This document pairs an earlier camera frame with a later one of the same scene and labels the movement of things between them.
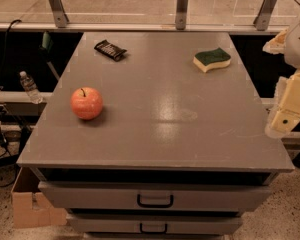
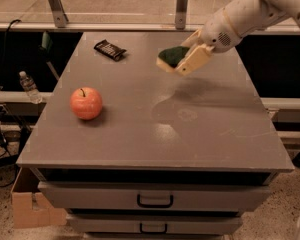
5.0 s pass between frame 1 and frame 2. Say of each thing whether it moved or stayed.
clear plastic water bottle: stayed
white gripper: moved
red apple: stayed
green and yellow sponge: moved
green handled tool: stayed
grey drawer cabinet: stayed
